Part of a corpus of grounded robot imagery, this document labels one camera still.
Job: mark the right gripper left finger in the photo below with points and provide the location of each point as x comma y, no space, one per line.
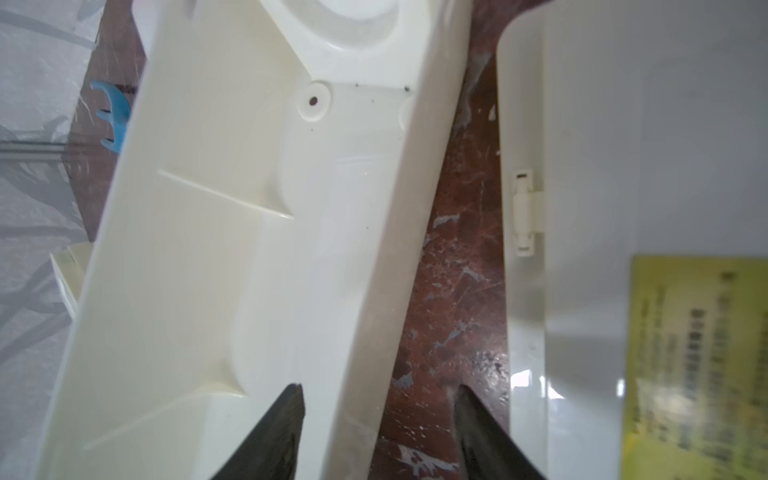
270,450

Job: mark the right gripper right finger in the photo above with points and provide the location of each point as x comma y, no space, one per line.
486,451

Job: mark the cream wrap dispenser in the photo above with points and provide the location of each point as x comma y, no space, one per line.
634,196
262,234

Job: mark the blue garden hand rake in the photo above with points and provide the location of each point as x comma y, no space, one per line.
117,116

